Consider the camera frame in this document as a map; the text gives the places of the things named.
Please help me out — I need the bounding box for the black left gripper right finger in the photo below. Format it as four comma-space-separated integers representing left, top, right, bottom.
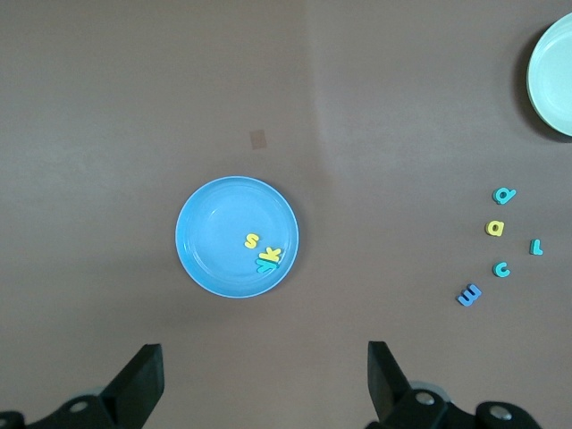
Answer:
366, 341, 475, 429

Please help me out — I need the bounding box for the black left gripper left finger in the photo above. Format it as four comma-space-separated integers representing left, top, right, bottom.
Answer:
24, 342, 164, 429

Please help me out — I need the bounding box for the teal foam letter y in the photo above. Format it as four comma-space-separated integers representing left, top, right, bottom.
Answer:
253, 254, 282, 274

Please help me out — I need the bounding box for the teal foam letter p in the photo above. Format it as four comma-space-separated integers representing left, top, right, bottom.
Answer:
492, 186, 517, 206

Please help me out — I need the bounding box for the blue plate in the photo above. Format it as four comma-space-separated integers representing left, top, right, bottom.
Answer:
174, 175, 300, 299

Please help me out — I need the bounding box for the pale green plate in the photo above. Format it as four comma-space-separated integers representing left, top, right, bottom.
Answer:
526, 12, 572, 138

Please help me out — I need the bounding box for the blue foam letter E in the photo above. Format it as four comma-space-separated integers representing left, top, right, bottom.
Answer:
456, 283, 484, 307

